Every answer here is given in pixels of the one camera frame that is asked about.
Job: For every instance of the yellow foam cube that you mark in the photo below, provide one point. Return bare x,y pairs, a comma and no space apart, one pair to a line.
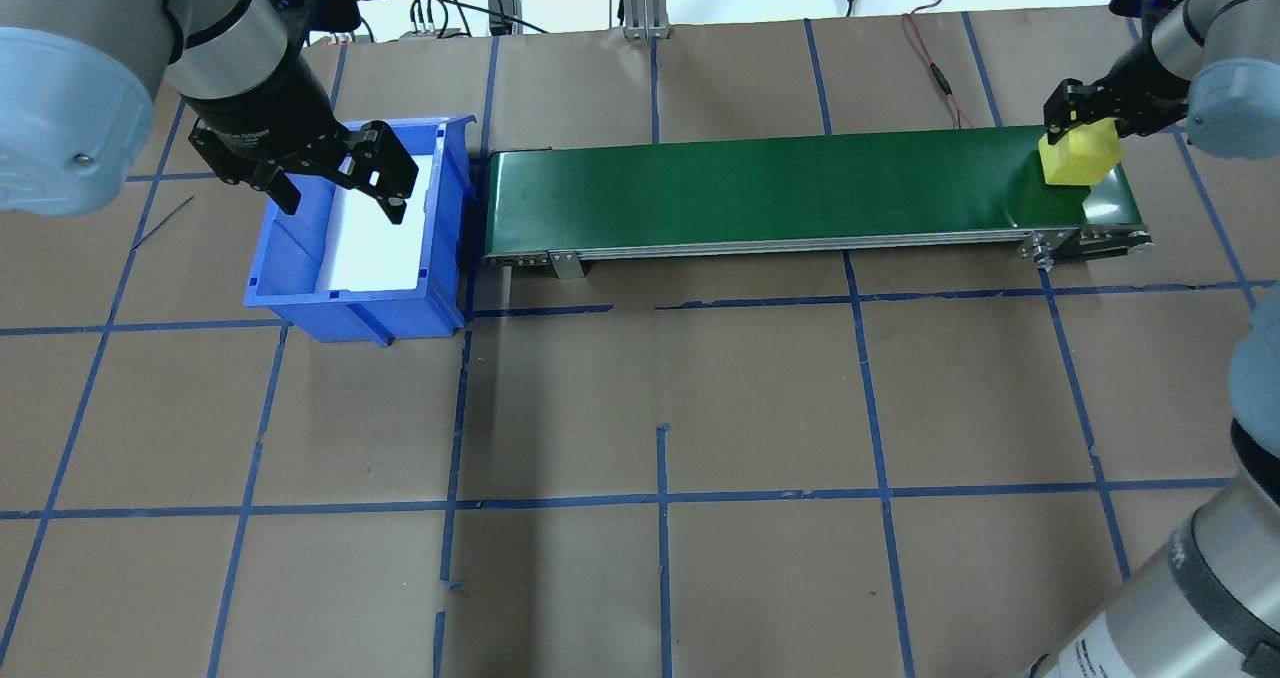
1075,158

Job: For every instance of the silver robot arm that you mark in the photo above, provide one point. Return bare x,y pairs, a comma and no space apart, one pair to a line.
1235,108
80,78

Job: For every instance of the white bin liner sheet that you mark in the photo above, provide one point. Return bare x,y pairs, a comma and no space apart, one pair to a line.
370,248

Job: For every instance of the blue plastic storage bin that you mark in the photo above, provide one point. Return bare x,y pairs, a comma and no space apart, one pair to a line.
340,318

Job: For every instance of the green conveyor belt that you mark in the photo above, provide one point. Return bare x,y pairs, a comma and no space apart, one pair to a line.
760,188

